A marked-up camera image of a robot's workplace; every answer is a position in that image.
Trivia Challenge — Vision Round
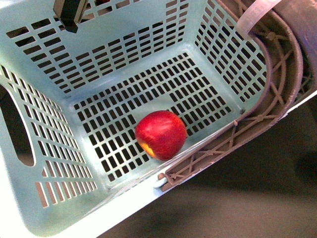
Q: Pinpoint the red apple with yellow patch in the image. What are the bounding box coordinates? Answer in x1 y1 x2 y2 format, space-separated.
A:
135 111 187 161

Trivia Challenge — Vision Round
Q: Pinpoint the brown basket handle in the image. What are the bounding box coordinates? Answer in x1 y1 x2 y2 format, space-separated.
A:
158 0 304 192

